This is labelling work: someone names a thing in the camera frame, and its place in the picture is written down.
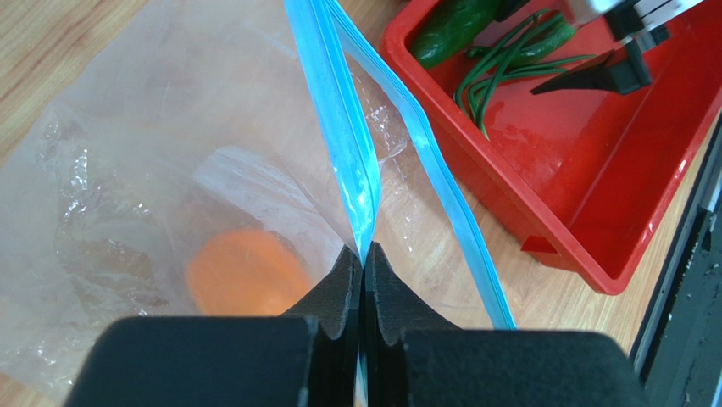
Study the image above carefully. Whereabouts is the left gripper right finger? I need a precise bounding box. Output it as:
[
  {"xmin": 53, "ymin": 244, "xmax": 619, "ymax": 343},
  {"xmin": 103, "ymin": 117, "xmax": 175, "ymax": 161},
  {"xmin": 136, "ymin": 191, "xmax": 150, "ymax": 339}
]
[{"xmin": 364, "ymin": 243, "xmax": 648, "ymax": 406}]

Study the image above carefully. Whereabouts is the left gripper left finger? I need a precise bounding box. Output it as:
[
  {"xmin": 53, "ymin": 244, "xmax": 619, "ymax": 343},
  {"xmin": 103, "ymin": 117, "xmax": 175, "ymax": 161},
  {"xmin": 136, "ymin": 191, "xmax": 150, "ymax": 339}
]
[{"xmin": 65, "ymin": 248, "xmax": 363, "ymax": 406}]

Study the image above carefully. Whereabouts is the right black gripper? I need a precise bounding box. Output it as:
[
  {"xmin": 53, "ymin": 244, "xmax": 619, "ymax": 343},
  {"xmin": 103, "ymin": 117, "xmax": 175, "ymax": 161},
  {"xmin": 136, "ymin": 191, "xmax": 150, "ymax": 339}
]
[{"xmin": 530, "ymin": 0, "xmax": 701, "ymax": 95}]

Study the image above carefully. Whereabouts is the orange fruit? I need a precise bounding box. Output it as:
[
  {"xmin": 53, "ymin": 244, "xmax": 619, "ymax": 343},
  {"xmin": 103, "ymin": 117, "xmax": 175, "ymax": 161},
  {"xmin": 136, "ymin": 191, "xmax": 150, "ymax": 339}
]
[{"xmin": 186, "ymin": 230, "xmax": 313, "ymax": 316}]

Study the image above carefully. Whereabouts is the green onion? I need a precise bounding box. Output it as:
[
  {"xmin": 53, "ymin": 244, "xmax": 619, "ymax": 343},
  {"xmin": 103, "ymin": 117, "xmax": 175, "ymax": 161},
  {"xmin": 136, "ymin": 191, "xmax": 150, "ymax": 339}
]
[{"xmin": 453, "ymin": 9, "xmax": 592, "ymax": 137}]

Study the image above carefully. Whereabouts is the clear zip top bag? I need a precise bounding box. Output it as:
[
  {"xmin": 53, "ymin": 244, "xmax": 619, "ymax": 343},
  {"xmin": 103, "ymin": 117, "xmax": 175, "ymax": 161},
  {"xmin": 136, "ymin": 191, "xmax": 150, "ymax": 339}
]
[{"xmin": 1, "ymin": 1, "xmax": 515, "ymax": 400}]

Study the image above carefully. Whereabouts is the lower green pepper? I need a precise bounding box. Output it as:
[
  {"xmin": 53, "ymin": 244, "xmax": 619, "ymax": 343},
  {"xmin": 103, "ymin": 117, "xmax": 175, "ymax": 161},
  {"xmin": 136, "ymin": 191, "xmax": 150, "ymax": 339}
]
[{"xmin": 464, "ymin": 19, "xmax": 576, "ymax": 69}]

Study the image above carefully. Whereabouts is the red plastic tray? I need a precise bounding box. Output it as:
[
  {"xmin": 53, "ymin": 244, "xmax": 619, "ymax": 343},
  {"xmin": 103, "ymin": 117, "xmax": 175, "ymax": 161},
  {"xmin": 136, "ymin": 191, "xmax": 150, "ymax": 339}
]
[{"xmin": 380, "ymin": 1, "xmax": 721, "ymax": 295}]

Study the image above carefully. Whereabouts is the upper green cucumber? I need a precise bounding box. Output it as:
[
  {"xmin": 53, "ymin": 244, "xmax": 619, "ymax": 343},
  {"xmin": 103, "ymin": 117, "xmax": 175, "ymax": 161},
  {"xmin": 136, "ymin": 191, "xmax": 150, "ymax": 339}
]
[{"xmin": 409, "ymin": 0, "xmax": 501, "ymax": 70}]

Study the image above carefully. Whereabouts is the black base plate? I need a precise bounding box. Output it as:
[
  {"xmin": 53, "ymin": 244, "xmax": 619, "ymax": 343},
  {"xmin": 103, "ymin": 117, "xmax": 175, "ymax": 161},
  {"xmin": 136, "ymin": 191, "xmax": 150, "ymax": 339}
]
[{"xmin": 630, "ymin": 123, "xmax": 721, "ymax": 406}]

